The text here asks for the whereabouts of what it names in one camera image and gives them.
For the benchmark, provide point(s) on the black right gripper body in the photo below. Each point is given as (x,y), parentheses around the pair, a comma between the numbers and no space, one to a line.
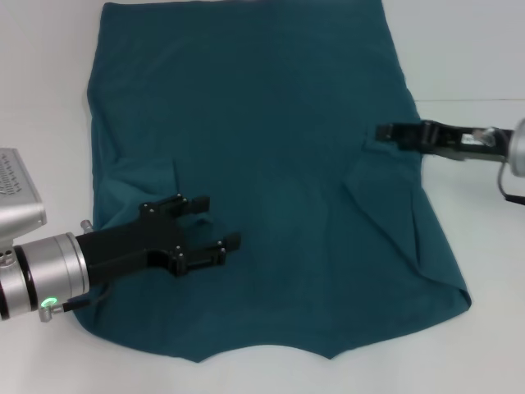
(447,141)

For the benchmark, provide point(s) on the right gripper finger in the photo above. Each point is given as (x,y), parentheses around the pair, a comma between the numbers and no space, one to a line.
(404,135)

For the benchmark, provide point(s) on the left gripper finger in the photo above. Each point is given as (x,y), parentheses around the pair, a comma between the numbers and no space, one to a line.
(205,256)
(199,204)

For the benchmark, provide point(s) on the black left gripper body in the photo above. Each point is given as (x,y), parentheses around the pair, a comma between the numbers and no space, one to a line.
(152,236)

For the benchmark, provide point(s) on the teal blue shirt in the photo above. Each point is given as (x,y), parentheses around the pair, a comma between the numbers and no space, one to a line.
(266,123)

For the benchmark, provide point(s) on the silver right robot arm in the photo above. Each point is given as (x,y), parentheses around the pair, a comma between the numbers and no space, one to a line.
(519,147)

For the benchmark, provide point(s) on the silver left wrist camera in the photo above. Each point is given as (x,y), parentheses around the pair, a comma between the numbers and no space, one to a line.
(20,197)

